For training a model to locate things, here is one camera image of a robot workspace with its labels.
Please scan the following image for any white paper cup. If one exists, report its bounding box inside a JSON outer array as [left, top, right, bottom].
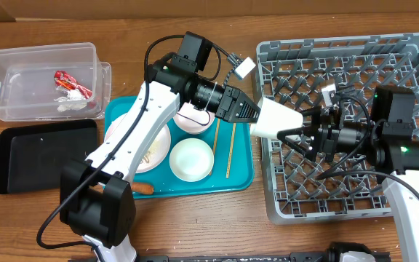
[[250, 97, 303, 139]]

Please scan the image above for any wooden chopstick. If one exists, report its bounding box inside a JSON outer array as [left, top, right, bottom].
[[226, 123, 236, 179], [209, 119, 220, 175]]

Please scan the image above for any white round plate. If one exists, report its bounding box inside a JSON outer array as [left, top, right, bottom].
[[103, 111, 172, 174]]

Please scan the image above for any aluminium foil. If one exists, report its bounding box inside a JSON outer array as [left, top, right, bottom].
[[55, 90, 87, 112]]

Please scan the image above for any red snack wrapper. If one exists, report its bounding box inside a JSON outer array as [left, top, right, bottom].
[[54, 71, 92, 99]]

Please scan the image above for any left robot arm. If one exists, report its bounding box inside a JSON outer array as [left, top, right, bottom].
[[49, 32, 260, 261]]

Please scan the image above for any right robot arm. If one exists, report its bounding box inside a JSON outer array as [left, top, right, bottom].
[[276, 85, 419, 261]]

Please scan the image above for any grey dishwasher rack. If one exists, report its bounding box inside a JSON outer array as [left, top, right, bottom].
[[253, 33, 419, 225]]

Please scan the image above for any teal serving tray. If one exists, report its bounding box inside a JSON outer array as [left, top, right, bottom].
[[102, 95, 255, 201]]

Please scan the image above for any peanut shells pile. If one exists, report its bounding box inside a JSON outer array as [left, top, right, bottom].
[[140, 151, 151, 164]]

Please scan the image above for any orange carrot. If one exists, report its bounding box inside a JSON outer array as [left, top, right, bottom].
[[131, 182, 154, 195]]

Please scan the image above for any clear plastic bin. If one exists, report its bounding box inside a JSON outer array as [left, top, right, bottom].
[[0, 42, 112, 122]]

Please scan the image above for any black plastic tray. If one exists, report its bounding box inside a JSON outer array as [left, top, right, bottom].
[[0, 119, 99, 194]]

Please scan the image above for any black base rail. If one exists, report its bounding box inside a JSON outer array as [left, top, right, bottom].
[[136, 242, 391, 262]]

